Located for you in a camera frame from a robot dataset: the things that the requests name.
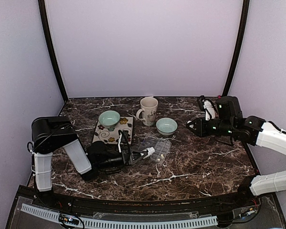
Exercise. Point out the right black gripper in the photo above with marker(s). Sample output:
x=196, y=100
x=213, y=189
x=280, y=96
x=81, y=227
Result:
x=201, y=131

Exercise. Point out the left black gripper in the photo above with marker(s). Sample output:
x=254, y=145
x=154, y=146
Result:
x=127, y=155

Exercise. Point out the small white pill bottle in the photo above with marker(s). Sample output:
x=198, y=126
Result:
x=148, y=152

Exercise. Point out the clear plastic pill organizer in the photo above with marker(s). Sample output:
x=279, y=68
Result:
x=161, y=146

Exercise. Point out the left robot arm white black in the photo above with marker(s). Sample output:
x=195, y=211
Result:
x=52, y=133

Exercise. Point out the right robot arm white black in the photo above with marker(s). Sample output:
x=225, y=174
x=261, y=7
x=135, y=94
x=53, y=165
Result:
x=224, y=118

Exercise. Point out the celadon bowl on table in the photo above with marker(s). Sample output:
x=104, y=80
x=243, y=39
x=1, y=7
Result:
x=166, y=126

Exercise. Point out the square floral ceramic tray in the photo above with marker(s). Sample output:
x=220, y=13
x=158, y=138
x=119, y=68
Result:
x=111, y=136

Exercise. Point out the cream ceramic mug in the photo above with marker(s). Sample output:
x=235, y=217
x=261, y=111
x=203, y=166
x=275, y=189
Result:
x=147, y=111

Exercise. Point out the celadon bowl on tray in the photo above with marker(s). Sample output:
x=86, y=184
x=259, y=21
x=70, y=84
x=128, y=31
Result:
x=109, y=119

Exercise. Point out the small circuit board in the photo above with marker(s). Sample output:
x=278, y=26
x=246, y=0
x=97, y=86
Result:
x=65, y=219

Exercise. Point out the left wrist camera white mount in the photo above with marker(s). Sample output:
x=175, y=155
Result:
x=123, y=140

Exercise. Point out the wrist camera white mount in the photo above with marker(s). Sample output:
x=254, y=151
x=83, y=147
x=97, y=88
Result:
x=123, y=140
x=208, y=107

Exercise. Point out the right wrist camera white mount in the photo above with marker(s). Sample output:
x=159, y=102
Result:
x=208, y=107

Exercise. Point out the white slotted cable duct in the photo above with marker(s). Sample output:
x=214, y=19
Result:
x=90, y=223

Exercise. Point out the black front table rail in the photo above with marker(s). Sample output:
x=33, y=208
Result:
x=217, y=204

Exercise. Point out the right black frame post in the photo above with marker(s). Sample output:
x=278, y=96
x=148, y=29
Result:
x=238, y=46

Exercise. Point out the black frame post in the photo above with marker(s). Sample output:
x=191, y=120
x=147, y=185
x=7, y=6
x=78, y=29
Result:
x=238, y=46
x=51, y=51

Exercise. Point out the left black frame post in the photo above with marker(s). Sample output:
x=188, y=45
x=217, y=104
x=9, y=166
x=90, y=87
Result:
x=51, y=51

